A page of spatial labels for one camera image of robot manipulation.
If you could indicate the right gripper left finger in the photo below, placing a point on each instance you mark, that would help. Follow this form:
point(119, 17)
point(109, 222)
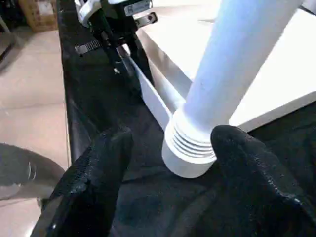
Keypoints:
point(89, 192)

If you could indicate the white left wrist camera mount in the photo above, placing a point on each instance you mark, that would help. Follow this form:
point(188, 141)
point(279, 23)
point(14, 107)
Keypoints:
point(87, 12)

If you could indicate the white plastic table leg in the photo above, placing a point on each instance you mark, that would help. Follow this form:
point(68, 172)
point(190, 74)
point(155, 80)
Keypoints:
point(234, 61)

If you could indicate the white plastic table top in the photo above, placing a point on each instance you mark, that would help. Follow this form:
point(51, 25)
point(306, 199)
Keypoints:
point(284, 74)

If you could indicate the black mat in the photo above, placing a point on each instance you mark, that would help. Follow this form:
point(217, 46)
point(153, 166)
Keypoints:
point(98, 111)

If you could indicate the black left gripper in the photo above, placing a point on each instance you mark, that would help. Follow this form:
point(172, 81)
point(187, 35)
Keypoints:
point(123, 14)

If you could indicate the dark metal stand leg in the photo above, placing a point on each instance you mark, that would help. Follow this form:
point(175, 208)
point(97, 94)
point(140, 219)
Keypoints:
point(6, 58)

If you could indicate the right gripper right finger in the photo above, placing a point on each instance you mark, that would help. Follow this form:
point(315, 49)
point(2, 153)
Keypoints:
point(259, 192)

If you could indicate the brown cardboard box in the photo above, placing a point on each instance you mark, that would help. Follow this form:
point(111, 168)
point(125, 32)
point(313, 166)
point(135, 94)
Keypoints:
point(40, 14)

